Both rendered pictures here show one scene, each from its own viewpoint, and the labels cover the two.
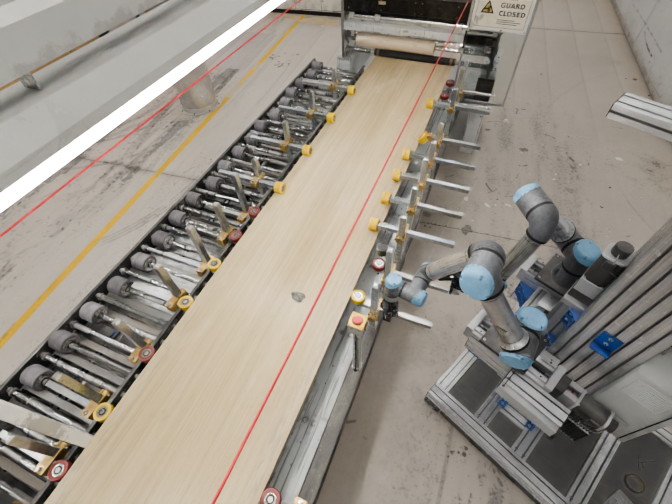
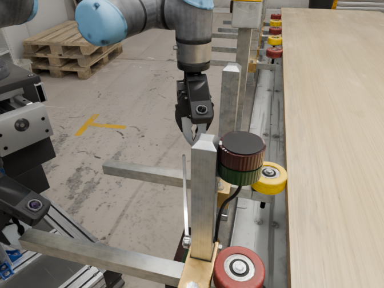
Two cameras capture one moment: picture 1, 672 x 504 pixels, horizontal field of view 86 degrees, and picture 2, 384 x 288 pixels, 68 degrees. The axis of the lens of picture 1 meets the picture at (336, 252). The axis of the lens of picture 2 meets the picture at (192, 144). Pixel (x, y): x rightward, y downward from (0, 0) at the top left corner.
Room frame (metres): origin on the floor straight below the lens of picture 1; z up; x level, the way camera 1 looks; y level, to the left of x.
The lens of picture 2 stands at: (1.49, -0.37, 1.32)
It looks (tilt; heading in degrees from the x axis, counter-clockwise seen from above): 34 degrees down; 169
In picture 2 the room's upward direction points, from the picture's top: straight up
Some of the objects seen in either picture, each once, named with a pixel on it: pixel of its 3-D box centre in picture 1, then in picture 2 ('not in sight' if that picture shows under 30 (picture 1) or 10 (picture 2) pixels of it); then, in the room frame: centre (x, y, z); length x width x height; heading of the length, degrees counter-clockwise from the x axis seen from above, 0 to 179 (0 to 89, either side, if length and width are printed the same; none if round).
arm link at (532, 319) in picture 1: (528, 324); not in sight; (0.66, -0.78, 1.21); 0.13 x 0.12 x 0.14; 144
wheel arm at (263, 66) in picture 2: not in sight; (234, 63); (0.05, 0.14, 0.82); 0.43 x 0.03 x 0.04; 65
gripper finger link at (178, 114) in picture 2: not in sight; (184, 114); (0.91, -0.27, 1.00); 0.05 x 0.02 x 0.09; 86
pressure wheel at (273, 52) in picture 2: (272, 500); (272, 59); (0.13, 0.32, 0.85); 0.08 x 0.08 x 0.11
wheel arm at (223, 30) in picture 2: not in sight; (247, 31); (-0.63, 0.47, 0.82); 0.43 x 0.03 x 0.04; 65
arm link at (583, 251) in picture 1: (581, 255); not in sight; (0.99, -1.17, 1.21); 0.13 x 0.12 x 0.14; 7
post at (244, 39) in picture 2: (357, 349); (238, 102); (0.72, -0.07, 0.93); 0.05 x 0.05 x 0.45; 65
